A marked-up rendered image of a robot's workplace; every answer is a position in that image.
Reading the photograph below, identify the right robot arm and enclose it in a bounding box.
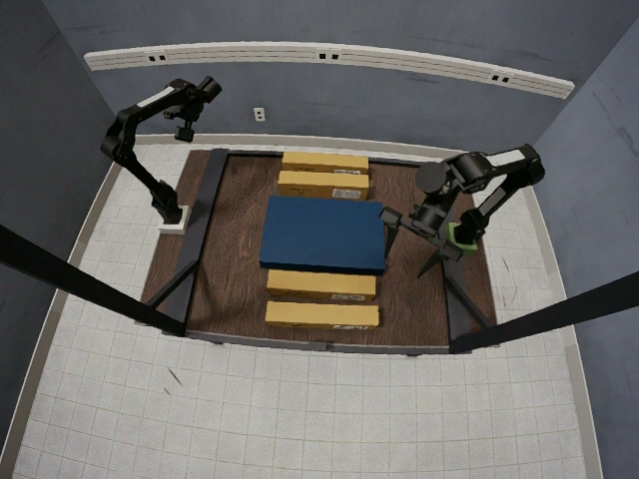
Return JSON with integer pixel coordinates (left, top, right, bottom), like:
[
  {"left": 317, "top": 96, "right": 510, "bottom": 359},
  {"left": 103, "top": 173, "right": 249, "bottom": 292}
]
[{"left": 415, "top": 144, "right": 545, "bottom": 244}]

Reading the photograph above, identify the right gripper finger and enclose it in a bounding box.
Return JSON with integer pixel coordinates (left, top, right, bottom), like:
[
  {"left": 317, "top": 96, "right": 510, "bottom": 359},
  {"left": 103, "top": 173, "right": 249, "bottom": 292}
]
[
  {"left": 383, "top": 223, "right": 399, "bottom": 258},
  {"left": 417, "top": 250, "right": 449, "bottom": 278}
]

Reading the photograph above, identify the yellow cardboard carton side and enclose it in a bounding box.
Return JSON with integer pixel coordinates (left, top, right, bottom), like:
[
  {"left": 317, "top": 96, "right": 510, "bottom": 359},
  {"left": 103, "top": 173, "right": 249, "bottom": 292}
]
[
  {"left": 266, "top": 301, "right": 378, "bottom": 330},
  {"left": 279, "top": 171, "right": 368, "bottom": 201},
  {"left": 283, "top": 151, "right": 368, "bottom": 175},
  {"left": 267, "top": 269, "right": 375, "bottom": 301}
]

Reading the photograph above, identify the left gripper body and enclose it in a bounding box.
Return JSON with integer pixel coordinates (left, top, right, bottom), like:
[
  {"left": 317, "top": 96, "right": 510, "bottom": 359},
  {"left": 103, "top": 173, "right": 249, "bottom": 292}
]
[{"left": 175, "top": 113, "right": 200, "bottom": 143}]

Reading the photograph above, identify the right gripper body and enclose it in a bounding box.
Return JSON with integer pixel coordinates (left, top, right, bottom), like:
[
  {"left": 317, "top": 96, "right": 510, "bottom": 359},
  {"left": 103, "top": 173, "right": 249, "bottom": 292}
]
[{"left": 379, "top": 198, "right": 463, "bottom": 262}]

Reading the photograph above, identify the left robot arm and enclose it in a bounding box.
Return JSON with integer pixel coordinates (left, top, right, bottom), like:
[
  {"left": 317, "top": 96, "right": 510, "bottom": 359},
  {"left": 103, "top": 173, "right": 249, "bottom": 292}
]
[{"left": 100, "top": 76, "right": 222, "bottom": 225}]

